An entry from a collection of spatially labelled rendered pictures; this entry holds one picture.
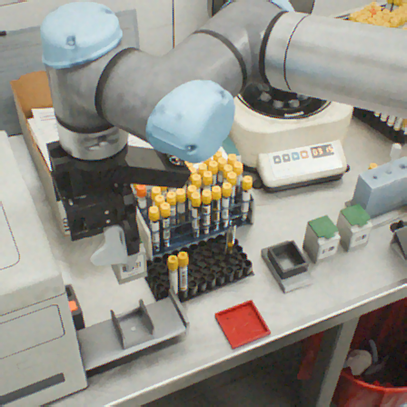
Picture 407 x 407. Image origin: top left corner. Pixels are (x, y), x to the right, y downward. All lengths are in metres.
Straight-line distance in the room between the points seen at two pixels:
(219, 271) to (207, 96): 0.60
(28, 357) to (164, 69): 0.48
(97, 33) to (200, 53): 0.09
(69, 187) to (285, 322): 0.49
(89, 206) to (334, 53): 0.32
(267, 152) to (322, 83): 0.66
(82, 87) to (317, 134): 0.73
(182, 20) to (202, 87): 0.88
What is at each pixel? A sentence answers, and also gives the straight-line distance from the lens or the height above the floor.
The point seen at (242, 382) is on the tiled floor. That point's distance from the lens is 2.07.
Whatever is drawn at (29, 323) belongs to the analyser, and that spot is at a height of 1.09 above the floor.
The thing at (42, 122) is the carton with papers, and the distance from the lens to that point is 1.37.
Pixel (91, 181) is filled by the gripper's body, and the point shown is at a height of 1.27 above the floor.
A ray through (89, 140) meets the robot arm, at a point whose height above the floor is 1.35.
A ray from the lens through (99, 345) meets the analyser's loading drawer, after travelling 1.07.
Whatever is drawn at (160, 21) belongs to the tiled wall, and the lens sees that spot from 1.47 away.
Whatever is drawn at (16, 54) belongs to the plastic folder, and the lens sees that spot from 1.38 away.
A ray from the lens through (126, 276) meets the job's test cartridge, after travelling 0.92.
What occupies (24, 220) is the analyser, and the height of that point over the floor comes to 1.17.
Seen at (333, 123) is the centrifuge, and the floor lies 0.98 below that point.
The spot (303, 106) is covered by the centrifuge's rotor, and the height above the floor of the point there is 0.98.
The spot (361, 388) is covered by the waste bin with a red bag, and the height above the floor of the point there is 0.43.
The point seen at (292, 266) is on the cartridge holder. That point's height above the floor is 0.89.
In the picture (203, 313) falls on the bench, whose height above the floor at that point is 0.88.
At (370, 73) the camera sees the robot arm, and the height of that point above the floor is 1.47.
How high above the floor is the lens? 1.84
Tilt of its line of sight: 49 degrees down
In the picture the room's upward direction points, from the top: 1 degrees clockwise
